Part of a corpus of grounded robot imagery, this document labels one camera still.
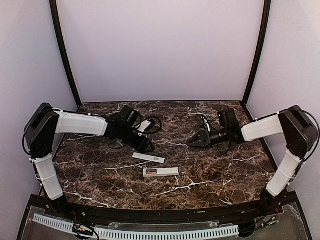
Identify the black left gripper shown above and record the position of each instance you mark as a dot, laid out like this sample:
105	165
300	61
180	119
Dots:
140	143

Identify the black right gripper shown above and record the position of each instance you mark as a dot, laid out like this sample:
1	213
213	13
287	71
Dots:
206	137

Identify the white remote battery cover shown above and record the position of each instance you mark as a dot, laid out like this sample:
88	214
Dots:
149	158

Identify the blue AAA battery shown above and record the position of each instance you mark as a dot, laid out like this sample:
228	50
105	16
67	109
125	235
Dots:
151	171

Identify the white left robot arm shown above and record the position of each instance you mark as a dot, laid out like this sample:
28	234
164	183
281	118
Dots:
38	137

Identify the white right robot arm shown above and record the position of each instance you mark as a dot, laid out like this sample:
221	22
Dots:
301	132

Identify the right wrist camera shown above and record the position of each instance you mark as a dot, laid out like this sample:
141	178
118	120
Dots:
205	123

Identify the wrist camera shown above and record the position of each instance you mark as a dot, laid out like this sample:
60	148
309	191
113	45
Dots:
205	123
146	125

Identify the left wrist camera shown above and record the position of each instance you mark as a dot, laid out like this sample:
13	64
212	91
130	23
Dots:
146	125

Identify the black front table rail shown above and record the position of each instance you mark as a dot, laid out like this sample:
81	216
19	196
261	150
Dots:
238	214

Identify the right black frame post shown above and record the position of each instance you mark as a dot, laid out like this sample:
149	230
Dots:
258	50

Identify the black frame post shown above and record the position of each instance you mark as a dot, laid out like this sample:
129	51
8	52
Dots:
63	51
258	50

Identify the left black frame post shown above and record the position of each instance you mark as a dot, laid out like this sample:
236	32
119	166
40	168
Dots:
63	51

